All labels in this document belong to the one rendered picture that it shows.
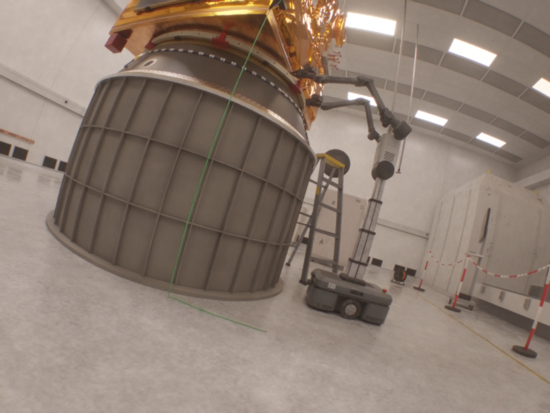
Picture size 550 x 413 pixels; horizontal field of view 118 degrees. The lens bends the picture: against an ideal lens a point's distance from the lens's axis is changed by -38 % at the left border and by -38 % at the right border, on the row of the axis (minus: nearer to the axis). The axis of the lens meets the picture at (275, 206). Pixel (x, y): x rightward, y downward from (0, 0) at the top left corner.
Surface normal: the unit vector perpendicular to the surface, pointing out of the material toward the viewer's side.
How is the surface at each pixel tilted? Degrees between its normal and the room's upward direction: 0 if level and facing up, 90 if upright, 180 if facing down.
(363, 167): 90
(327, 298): 90
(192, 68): 62
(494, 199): 90
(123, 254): 90
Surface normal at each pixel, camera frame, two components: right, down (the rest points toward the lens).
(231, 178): 0.54, 0.12
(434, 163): -0.23, -0.13
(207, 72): 0.35, -0.43
